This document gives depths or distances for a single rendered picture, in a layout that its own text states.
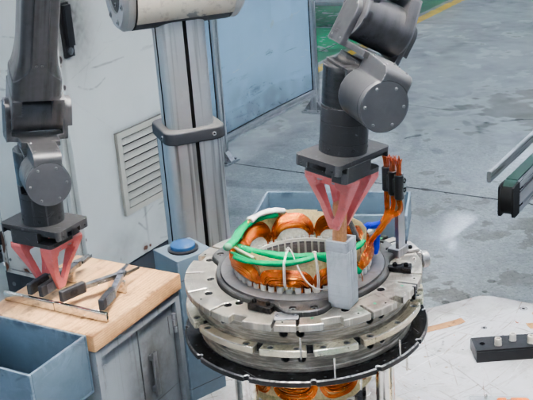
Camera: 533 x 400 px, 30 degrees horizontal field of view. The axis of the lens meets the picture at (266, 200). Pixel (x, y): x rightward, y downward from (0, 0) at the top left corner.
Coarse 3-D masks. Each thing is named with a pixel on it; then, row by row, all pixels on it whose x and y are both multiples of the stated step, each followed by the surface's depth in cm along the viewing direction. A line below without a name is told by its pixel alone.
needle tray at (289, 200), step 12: (276, 192) 171; (288, 192) 171; (300, 192) 170; (312, 192) 170; (372, 192) 168; (408, 192) 167; (264, 204) 169; (276, 204) 172; (288, 204) 172; (300, 204) 171; (312, 204) 171; (360, 204) 169; (372, 204) 169; (408, 204) 162; (360, 216) 159; (372, 216) 158; (408, 216) 162; (408, 228) 162
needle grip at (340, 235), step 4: (332, 204) 119; (336, 204) 119; (332, 208) 119; (336, 208) 118; (332, 212) 119; (344, 220) 119; (344, 224) 119; (340, 228) 119; (344, 228) 120; (332, 232) 120; (336, 232) 120; (340, 232) 120; (344, 232) 120; (332, 236) 121; (336, 236) 120; (340, 236) 120; (344, 236) 120; (336, 240) 120; (340, 240) 120; (344, 240) 120
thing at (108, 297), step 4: (108, 288) 133; (112, 288) 133; (108, 292) 132; (112, 292) 132; (104, 296) 131; (108, 296) 131; (112, 296) 132; (100, 300) 130; (104, 300) 130; (108, 300) 131; (112, 300) 132; (100, 304) 130; (104, 304) 130; (108, 304) 131; (100, 308) 130; (104, 308) 130
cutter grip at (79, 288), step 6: (84, 282) 135; (66, 288) 134; (72, 288) 134; (78, 288) 135; (84, 288) 135; (60, 294) 133; (66, 294) 133; (72, 294) 134; (78, 294) 135; (60, 300) 133; (66, 300) 133
